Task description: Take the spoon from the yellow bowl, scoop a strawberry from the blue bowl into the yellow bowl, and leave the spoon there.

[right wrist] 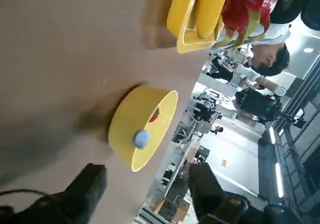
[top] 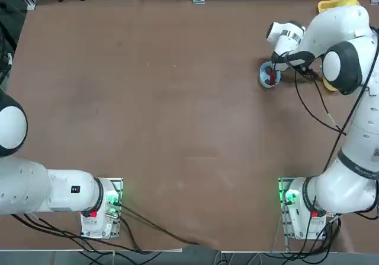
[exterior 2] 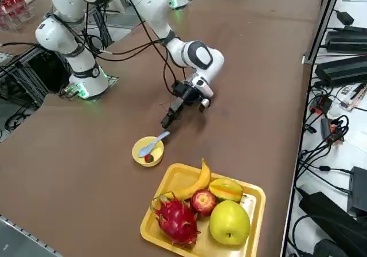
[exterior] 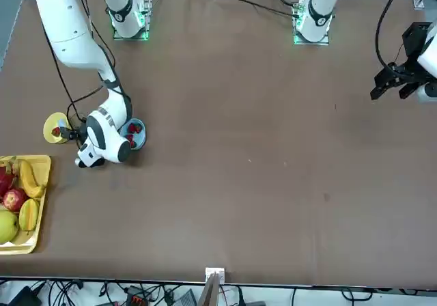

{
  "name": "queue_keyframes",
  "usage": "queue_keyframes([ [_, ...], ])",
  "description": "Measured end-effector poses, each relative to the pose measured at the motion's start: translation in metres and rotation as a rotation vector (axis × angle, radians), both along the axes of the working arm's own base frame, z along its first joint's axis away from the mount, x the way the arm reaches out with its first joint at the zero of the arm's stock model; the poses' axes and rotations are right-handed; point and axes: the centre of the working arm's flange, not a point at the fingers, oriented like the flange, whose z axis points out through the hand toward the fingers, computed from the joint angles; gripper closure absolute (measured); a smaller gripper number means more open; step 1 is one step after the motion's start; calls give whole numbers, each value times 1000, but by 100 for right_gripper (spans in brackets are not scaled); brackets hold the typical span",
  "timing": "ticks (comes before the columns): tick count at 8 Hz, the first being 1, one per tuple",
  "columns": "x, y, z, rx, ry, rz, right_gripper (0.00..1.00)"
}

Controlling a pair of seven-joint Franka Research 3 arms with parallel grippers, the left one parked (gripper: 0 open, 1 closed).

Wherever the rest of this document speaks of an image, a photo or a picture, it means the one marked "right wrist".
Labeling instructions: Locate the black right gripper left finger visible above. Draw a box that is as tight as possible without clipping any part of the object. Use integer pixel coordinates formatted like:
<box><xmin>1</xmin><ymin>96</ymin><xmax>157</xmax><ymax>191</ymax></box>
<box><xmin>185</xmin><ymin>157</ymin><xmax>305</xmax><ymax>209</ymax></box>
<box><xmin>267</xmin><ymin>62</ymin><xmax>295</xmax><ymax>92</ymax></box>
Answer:
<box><xmin>0</xmin><ymin>163</ymin><xmax>108</xmax><ymax>224</ymax></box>

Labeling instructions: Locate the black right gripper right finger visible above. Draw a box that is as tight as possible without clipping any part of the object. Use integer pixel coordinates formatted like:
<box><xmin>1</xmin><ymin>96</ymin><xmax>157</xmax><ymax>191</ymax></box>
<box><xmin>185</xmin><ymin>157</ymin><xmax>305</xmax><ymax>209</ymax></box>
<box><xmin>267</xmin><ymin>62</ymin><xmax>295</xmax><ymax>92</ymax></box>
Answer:
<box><xmin>187</xmin><ymin>162</ymin><xmax>303</xmax><ymax>224</ymax></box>

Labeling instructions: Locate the light blue plastic spoon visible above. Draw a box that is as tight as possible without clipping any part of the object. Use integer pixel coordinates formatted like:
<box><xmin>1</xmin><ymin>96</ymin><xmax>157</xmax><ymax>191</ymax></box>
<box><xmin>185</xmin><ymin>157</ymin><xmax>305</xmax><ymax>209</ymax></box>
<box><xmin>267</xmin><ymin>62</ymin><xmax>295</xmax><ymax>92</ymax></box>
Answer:
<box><xmin>133</xmin><ymin>129</ymin><xmax>152</xmax><ymax>149</ymax></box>

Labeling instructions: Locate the red toy strawberry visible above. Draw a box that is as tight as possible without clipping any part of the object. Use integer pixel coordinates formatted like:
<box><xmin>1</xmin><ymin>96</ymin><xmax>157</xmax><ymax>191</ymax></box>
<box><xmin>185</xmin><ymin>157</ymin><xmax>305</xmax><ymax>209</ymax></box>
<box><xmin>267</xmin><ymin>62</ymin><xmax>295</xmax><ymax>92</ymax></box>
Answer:
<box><xmin>148</xmin><ymin>108</ymin><xmax>161</xmax><ymax>123</ymax></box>

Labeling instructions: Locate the yellow bowl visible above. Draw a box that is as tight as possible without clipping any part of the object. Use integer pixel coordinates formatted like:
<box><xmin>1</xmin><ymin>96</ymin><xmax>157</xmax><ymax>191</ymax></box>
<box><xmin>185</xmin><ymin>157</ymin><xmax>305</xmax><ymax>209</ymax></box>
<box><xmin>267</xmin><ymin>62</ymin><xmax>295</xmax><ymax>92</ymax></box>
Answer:
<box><xmin>107</xmin><ymin>85</ymin><xmax>179</xmax><ymax>173</ymax></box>

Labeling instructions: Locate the distant small person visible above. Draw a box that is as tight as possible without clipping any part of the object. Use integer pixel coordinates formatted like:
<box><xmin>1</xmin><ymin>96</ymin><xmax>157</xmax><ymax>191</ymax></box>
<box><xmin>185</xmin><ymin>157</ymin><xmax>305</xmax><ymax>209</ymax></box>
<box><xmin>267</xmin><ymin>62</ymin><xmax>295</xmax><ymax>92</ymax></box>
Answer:
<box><xmin>209</xmin><ymin>125</ymin><xmax>224</xmax><ymax>136</ymax></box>

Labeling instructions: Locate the black machine with green light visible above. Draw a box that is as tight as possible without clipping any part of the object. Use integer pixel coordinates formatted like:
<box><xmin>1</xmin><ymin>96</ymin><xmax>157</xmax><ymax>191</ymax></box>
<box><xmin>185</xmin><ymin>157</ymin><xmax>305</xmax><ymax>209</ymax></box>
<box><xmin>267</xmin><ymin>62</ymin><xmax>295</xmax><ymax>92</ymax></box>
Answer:
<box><xmin>234</xmin><ymin>87</ymin><xmax>283</xmax><ymax>121</ymax></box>

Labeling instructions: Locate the yellow banana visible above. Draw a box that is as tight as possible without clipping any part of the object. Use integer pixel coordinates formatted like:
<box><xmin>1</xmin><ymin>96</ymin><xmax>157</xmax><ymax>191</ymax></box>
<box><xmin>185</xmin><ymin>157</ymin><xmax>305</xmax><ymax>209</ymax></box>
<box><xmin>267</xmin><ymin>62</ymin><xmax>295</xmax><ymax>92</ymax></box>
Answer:
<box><xmin>195</xmin><ymin>0</ymin><xmax>232</xmax><ymax>39</ymax></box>

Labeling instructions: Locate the yellow plastic tray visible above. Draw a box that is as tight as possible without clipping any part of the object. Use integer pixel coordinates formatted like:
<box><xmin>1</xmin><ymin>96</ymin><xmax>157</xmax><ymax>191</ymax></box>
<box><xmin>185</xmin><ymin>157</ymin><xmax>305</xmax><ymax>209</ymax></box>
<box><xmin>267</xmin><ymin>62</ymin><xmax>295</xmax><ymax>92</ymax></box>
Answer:
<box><xmin>166</xmin><ymin>0</ymin><xmax>226</xmax><ymax>54</ymax></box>

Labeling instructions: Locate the red dragon fruit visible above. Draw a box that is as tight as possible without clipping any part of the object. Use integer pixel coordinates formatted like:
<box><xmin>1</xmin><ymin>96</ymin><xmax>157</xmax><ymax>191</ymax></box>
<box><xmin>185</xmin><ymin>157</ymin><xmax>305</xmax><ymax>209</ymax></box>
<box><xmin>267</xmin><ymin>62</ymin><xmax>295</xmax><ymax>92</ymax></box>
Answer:
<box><xmin>213</xmin><ymin>0</ymin><xmax>292</xmax><ymax>50</ymax></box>

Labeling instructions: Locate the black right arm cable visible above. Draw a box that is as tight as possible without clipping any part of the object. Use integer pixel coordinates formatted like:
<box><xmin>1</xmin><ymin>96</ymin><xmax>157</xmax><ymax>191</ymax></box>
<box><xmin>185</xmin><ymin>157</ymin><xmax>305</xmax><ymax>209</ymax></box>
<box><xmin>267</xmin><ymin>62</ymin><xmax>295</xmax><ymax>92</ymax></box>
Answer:
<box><xmin>0</xmin><ymin>188</ymin><xmax>63</xmax><ymax>210</ymax></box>

